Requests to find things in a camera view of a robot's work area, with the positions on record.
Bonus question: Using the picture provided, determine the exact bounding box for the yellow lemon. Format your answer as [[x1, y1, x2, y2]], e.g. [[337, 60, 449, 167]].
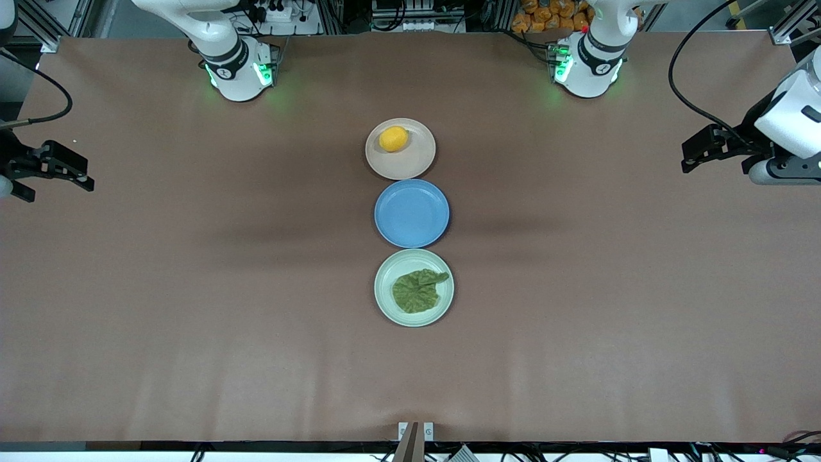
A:
[[378, 126, 410, 153]]

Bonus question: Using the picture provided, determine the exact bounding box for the green lettuce leaf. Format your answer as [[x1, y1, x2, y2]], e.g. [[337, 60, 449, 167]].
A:
[[392, 269, 450, 314]]

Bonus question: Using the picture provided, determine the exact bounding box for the bag of orange packets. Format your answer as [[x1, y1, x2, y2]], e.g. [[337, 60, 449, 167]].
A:
[[511, 0, 594, 35]]

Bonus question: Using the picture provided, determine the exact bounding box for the white power strip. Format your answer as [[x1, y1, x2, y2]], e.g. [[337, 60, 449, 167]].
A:
[[247, 0, 321, 36]]

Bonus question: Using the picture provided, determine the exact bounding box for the beige plate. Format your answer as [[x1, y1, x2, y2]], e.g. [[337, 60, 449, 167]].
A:
[[365, 118, 437, 181]]

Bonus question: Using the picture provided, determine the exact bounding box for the blue plate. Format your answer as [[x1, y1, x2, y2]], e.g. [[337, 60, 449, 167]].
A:
[[374, 179, 451, 249]]

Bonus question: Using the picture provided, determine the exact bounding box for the black electronics box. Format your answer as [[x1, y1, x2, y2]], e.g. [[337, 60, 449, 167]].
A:
[[371, 0, 467, 33]]

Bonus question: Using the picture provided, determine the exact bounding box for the pale green plate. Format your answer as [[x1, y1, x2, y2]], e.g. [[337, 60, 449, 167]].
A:
[[374, 248, 455, 328]]

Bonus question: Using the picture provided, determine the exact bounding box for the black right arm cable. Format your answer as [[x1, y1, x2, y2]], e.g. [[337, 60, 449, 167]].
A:
[[0, 49, 73, 130]]

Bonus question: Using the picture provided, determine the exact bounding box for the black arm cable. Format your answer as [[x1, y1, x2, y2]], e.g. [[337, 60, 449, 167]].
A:
[[668, 0, 763, 143], [0, 49, 73, 130]]

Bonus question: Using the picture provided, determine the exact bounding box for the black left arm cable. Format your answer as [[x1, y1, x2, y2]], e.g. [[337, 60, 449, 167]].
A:
[[668, 0, 763, 143]]

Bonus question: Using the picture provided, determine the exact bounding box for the aluminium frame profile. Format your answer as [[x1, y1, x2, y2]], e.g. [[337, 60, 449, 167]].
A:
[[770, 0, 821, 46], [13, 0, 97, 53]]

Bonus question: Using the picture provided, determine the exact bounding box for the metal mount bracket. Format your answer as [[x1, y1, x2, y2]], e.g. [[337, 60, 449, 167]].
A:
[[393, 421, 435, 462]]

